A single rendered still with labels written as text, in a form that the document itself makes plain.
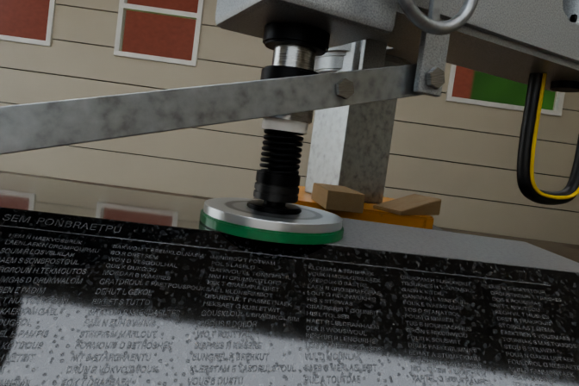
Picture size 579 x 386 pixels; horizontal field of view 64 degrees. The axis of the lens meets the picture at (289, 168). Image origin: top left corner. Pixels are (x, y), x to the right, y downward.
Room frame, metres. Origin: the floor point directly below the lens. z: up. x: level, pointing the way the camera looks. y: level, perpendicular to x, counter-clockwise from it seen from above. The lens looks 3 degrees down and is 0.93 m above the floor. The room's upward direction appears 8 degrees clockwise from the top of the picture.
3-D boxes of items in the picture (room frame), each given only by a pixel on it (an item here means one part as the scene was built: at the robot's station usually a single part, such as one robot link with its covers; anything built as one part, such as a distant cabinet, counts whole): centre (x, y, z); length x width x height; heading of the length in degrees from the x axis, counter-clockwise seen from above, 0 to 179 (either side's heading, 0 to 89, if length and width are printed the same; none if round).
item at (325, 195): (1.28, -0.14, 0.81); 0.20 x 0.10 x 0.05; 8
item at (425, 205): (1.37, -0.36, 0.80); 0.20 x 0.10 x 0.05; 131
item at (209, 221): (0.70, 0.02, 0.82); 0.22 x 0.22 x 0.04
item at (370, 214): (1.53, -0.19, 0.76); 0.49 x 0.49 x 0.05; 0
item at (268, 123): (0.70, 0.02, 0.97); 0.07 x 0.07 x 0.04
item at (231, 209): (0.70, 0.02, 0.82); 0.21 x 0.21 x 0.01
